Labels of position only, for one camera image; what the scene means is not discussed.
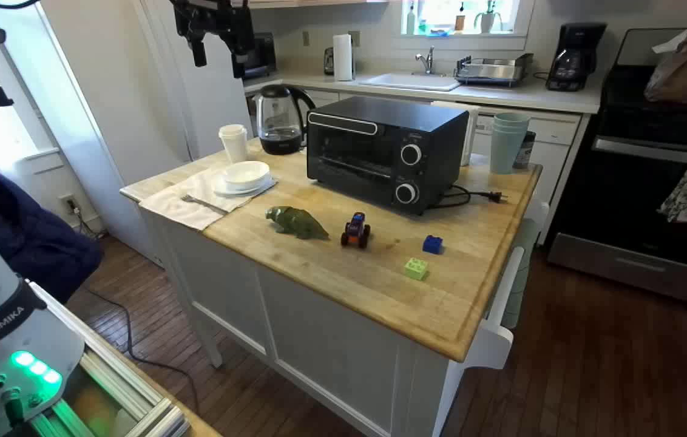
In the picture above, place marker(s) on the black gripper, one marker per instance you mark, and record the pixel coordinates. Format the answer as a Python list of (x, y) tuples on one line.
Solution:
[(229, 20)]

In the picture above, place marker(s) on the green dinosaur toy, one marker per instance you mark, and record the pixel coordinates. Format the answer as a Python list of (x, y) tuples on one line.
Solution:
[(297, 222)]

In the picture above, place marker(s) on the kitchen sink with faucet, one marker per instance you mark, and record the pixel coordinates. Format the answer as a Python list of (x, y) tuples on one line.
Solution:
[(427, 78)]

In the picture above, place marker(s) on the red blue toy truck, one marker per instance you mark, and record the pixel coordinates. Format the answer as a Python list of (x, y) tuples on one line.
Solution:
[(355, 232)]

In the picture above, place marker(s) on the blue toy brick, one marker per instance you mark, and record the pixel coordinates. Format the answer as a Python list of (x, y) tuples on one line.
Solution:
[(433, 245)]

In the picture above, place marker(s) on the green toy brick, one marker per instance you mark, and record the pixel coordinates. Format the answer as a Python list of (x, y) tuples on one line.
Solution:
[(417, 268)]

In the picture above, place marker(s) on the black kitchen stove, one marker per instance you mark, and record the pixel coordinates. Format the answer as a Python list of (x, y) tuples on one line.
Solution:
[(630, 162)]

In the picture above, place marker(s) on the glass electric kettle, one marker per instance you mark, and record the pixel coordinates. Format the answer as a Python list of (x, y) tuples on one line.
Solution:
[(280, 117)]

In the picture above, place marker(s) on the white paper cup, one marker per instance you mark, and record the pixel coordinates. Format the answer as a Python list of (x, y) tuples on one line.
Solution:
[(234, 139)]

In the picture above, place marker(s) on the paper towel roll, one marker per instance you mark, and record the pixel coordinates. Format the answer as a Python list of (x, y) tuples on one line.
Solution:
[(344, 64)]

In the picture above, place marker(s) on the white bowl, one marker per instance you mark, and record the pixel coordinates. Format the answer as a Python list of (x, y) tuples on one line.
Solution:
[(247, 173)]

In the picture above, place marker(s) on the silver fork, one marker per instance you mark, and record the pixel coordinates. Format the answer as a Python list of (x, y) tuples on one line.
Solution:
[(192, 200)]

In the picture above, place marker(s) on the black toaster oven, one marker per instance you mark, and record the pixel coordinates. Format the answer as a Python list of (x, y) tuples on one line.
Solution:
[(395, 155)]

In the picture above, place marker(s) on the grey dish rack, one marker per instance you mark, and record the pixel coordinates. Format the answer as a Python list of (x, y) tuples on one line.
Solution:
[(494, 72)]

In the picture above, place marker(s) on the dark blue chair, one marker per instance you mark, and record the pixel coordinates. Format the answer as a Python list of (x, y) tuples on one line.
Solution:
[(39, 246)]

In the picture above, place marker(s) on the stacked teal plastic cups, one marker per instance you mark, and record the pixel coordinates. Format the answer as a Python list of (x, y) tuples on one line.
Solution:
[(507, 143)]

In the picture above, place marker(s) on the black coffee maker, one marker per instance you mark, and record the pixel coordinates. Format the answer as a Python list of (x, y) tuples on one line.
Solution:
[(577, 56)]

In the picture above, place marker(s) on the brown paper bag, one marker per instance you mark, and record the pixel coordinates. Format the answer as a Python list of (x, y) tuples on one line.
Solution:
[(669, 81)]

